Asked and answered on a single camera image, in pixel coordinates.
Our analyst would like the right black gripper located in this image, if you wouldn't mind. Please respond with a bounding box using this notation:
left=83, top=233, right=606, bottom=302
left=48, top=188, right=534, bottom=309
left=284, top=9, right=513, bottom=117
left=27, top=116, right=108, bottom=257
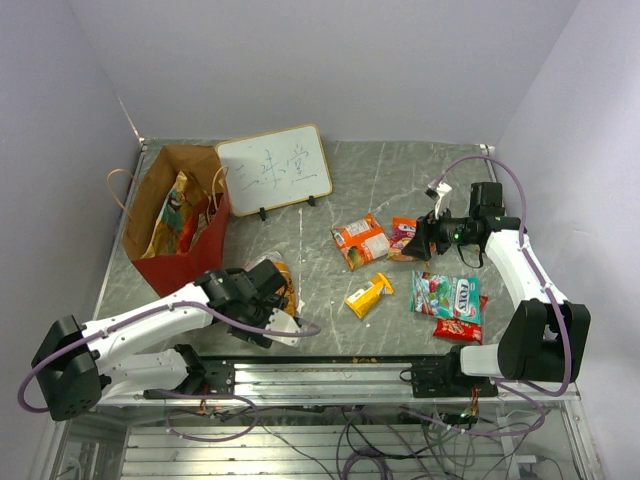
left=402, top=201, right=476, bottom=260

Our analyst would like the orange Fox's fruits candy bag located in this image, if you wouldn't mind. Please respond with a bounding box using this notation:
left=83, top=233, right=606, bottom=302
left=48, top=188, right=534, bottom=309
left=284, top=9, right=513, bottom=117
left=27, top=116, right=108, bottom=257
left=387, top=216, right=417, bottom=262

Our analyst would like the orange chip bag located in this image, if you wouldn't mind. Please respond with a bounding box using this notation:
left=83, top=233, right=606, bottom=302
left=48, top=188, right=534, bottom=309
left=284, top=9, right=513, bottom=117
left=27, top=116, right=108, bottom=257
left=244, top=250, right=298, bottom=317

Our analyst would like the red brown paper bag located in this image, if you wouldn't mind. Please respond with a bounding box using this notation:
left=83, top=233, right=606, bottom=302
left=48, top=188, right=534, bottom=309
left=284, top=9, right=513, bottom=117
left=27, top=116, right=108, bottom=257
left=121, top=145, right=230, bottom=296

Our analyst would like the gold teal snack bag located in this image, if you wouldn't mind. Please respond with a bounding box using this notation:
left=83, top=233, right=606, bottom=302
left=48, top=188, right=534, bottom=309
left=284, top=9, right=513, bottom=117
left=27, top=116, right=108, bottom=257
left=141, top=170, right=209, bottom=259

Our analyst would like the red Doritos chip bag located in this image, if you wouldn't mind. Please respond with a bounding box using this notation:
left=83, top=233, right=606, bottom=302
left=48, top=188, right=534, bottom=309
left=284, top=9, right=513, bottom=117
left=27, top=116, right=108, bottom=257
left=177, top=196, right=216, bottom=254

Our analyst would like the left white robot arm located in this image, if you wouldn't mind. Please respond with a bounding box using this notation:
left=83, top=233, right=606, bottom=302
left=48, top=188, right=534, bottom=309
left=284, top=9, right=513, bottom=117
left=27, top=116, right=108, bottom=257
left=32, top=260, right=301, bottom=421

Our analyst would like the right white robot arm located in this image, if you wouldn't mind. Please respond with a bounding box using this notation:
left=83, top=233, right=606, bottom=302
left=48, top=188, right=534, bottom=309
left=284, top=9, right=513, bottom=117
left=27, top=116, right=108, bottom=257
left=402, top=182, right=591, bottom=396

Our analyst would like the teal Fox's mint candy bag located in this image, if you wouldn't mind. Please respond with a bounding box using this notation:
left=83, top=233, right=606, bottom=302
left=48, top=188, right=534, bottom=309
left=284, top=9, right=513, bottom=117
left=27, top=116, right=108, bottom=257
left=409, top=271, right=482, bottom=324

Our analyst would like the orange white snack packet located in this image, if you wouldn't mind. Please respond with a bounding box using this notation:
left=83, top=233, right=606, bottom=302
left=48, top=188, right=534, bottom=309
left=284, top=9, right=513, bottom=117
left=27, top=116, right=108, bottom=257
left=331, top=213, right=390, bottom=271

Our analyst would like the yellow snack bar packet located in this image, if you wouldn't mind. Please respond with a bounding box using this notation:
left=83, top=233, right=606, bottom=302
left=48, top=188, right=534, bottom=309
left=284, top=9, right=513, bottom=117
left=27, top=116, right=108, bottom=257
left=344, top=273, right=394, bottom=320

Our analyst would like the red candy packet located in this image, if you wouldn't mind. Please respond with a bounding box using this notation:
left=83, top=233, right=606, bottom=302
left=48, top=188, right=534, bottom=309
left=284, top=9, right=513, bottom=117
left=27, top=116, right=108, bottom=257
left=432, top=296, right=488, bottom=345

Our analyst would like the small whiteboard with stand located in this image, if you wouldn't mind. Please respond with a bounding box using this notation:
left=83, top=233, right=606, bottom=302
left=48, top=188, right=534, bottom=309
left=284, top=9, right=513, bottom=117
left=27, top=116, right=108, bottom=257
left=215, top=124, right=333, bottom=217

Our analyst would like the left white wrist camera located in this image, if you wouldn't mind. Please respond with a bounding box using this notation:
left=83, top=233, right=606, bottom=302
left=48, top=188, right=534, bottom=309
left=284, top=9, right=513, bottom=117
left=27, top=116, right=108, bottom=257
left=264, top=309, right=302, bottom=347

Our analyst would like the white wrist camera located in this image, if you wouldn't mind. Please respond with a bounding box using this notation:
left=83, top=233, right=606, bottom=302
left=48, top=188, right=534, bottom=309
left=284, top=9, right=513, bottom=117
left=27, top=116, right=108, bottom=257
left=264, top=309, right=302, bottom=347
left=426, top=181, right=452, bottom=219

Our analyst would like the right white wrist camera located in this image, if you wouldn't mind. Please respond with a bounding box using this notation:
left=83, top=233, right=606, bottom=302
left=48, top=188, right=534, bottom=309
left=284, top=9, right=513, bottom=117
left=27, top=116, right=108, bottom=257
left=426, top=181, right=452, bottom=219

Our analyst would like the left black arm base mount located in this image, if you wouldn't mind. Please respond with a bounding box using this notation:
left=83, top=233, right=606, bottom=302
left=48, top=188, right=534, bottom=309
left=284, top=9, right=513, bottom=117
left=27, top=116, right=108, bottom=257
left=143, top=358, right=235, bottom=400

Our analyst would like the purple cable under frame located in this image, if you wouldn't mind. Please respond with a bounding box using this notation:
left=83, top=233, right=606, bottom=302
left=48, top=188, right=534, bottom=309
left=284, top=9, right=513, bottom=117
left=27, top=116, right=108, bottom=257
left=163, top=387, right=271, bottom=444

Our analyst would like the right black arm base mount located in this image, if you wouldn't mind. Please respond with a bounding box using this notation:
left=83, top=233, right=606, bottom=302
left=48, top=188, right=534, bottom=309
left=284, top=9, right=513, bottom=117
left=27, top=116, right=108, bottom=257
left=399, top=347, right=498, bottom=399

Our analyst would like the aluminium rail frame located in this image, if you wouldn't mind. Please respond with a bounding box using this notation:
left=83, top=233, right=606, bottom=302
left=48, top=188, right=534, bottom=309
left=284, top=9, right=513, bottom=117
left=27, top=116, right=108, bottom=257
left=44, top=329, right=604, bottom=479

